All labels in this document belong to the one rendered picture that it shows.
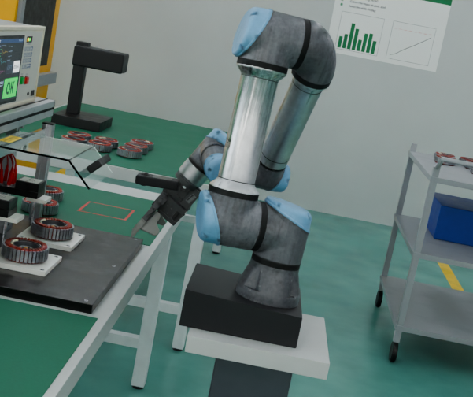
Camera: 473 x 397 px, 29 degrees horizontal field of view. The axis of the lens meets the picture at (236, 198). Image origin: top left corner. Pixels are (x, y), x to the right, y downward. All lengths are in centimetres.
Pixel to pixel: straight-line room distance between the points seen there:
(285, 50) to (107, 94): 565
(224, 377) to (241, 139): 55
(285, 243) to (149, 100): 555
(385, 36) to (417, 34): 25
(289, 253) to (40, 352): 61
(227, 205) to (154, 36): 556
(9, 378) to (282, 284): 70
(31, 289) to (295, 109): 73
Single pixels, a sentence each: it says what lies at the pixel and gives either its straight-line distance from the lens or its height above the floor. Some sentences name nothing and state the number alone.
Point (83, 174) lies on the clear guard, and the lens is 210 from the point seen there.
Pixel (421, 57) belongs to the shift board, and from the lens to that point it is 748.
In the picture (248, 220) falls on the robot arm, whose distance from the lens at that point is 203.
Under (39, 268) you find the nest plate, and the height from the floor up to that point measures 78.
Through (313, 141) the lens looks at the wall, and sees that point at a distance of 748.
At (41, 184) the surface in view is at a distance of 247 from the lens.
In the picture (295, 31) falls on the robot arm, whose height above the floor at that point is 143.
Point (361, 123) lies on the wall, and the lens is 748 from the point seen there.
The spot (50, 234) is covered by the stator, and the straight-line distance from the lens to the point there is 244.
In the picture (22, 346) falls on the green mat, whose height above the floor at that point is 75.
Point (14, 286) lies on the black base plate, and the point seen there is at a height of 77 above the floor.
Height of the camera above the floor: 145
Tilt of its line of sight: 11 degrees down
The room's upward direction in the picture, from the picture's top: 11 degrees clockwise
